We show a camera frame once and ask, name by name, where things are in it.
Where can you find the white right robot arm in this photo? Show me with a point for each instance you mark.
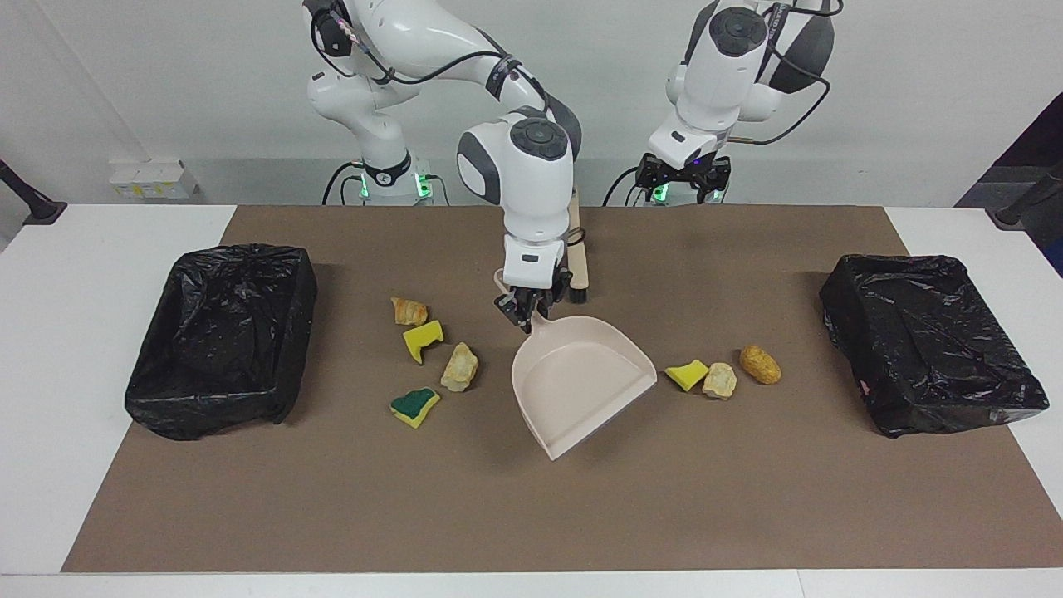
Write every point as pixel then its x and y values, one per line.
pixel 531 174

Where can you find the beige bread chunk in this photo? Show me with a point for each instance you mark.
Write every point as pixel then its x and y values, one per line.
pixel 459 368

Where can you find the pale croissant toy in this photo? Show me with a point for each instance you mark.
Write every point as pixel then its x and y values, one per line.
pixel 719 380

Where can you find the brown bread roll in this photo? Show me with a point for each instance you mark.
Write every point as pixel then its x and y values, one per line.
pixel 760 365

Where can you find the wedge yellow green sponge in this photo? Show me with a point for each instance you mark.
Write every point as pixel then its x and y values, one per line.
pixel 688 375

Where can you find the brown table mat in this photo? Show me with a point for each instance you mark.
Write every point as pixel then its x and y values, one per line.
pixel 747 498

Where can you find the black bag-lined bin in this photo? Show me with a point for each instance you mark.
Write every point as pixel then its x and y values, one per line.
pixel 216 349
pixel 922 349

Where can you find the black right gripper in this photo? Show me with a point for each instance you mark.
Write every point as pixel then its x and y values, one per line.
pixel 531 299

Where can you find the beige brush black bristles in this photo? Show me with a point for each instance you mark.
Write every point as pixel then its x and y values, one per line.
pixel 579 274

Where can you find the wavy green yellow sponge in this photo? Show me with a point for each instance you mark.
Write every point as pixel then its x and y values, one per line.
pixel 413 407

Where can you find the notched yellow sponge piece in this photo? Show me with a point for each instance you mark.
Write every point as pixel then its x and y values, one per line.
pixel 419 340

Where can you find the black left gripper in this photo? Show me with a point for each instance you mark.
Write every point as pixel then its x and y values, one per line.
pixel 685 169

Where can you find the white wall socket box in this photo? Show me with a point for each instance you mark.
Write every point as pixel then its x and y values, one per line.
pixel 149 178

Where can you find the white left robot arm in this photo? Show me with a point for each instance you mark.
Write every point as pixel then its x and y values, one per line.
pixel 722 75

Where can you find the beige plastic dustpan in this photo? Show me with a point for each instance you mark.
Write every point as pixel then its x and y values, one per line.
pixel 581 382

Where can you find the black stand foot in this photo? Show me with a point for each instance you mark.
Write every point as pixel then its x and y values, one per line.
pixel 37 208
pixel 1017 212

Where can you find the dark background panel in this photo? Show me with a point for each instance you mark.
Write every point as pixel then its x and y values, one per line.
pixel 1038 158

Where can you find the golden croissant toy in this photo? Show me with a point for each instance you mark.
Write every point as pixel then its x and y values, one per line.
pixel 409 311

